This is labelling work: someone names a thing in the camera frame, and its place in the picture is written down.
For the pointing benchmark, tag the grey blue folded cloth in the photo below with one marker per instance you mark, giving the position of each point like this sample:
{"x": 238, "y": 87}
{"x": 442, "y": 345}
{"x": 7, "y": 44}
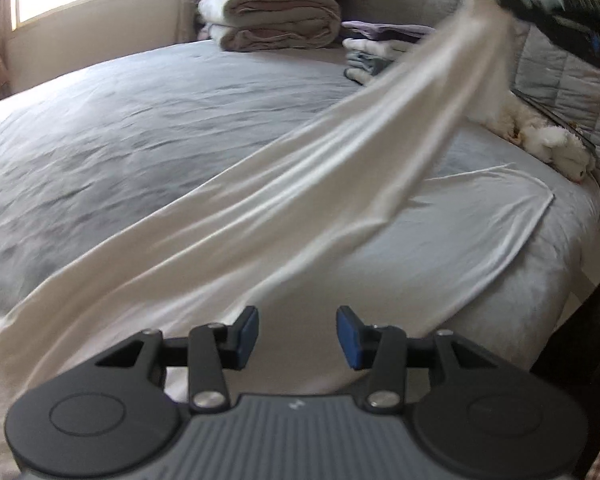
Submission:
{"x": 370, "y": 65}

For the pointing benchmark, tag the purple folded cloth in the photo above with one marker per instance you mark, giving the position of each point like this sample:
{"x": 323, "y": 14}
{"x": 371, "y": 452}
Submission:
{"x": 380, "y": 30}

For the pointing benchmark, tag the bed with grey sheet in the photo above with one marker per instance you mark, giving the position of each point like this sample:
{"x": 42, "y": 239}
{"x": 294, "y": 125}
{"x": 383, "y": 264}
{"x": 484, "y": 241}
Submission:
{"x": 105, "y": 135}

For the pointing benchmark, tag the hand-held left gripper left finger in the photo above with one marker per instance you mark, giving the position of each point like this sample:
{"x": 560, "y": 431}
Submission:
{"x": 249, "y": 332}

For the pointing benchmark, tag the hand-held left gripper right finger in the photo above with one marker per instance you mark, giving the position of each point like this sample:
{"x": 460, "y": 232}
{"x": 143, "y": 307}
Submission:
{"x": 347, "y": 335}

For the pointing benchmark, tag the white plush toy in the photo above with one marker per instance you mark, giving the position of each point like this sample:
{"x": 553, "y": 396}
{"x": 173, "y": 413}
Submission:
{"x": 545, "y": 142}

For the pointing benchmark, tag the grey quilted headboard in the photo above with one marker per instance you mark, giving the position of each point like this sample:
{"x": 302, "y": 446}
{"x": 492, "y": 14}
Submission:
{"x": 555, "y": 90}

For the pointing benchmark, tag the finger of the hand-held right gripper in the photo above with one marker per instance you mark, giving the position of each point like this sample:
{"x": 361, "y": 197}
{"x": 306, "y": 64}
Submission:
{"x": 522, "y": 6}

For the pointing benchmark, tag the white folded cloth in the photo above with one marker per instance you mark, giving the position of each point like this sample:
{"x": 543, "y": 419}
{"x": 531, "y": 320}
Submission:
{"x": 375, "y": 47}

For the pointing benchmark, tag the folded beige grey quilt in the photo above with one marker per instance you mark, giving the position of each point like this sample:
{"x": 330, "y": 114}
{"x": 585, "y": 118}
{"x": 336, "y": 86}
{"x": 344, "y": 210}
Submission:
{"x": 275, "y": 20}

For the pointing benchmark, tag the grey curtain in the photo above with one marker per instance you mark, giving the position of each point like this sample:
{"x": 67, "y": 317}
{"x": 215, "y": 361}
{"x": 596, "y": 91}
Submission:
{"x": 190, "y": 0}

